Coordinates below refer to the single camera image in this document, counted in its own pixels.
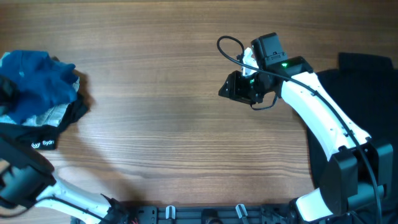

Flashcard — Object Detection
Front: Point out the blue polo shirt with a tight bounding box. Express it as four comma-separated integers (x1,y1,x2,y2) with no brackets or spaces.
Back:
1,50,78,124

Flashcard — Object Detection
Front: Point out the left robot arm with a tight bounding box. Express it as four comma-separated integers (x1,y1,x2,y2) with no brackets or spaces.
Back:
1,94,129,223

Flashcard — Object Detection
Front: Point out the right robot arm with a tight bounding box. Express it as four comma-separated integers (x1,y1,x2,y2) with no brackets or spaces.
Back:
219,33,397,223

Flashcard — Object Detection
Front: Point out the folded black printed garment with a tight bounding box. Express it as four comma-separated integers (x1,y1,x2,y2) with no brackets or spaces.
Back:
1,93,88,150

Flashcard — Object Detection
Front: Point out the black garment on right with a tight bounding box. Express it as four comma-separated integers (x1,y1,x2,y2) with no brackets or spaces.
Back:
317,52,397,223

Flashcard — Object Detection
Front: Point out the right black cable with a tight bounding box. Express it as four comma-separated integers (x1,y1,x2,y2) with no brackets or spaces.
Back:
216,35,384,224

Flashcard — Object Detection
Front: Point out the black cable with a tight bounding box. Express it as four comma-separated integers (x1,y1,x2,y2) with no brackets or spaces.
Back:
0,195,109,223
216,35,384,224

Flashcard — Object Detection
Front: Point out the left black cable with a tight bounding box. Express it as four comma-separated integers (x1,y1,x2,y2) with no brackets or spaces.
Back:
0,195,109,223

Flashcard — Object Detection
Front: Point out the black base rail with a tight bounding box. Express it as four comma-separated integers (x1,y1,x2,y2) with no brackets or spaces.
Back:
70,203,296,224

